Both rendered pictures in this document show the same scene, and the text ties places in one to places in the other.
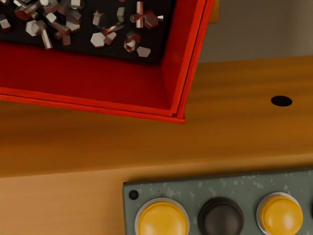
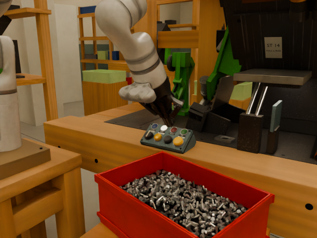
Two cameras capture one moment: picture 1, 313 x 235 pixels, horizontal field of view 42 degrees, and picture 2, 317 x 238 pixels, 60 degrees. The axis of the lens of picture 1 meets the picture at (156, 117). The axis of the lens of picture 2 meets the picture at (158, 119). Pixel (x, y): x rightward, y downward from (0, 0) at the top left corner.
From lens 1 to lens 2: 0.60 m
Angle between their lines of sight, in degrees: 48
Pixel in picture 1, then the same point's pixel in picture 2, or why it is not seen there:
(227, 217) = (165, 138)
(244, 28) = not seen: outside the picture
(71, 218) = (198, 153)
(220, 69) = not seen: hidden behind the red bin
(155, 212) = (177, 142)
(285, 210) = (156, 137)
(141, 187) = (178, 149)
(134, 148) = not seen: hidden behind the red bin
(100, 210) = (192, 152)
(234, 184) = (162, 144)
